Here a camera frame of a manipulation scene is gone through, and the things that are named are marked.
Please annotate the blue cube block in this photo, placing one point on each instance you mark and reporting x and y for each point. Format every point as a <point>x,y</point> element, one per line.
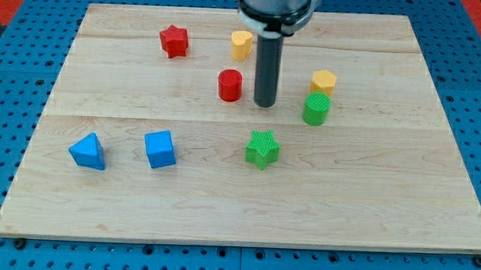
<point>159,149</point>

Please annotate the red cylinder block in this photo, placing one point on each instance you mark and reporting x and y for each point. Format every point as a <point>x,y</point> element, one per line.
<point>230,85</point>

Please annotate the green star block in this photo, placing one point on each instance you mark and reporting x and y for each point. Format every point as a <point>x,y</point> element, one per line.
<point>262,149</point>

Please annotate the yellow heart block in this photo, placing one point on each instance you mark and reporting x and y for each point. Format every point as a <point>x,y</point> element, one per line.
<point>241,44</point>

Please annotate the green cylinder block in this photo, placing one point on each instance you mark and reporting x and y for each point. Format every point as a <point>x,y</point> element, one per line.
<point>317,105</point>

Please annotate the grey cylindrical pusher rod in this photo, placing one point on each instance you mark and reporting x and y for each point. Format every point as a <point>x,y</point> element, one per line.
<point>268,62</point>

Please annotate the blue triangle block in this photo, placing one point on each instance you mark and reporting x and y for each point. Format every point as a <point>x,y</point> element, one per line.
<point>88,152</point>

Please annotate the yellow hexagon block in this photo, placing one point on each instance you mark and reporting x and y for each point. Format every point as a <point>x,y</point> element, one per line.
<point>323,81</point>

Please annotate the red star block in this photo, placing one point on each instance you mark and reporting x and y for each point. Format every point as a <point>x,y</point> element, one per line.
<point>174,41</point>

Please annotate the light wooden board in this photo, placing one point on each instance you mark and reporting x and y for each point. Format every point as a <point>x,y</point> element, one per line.
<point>382,173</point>

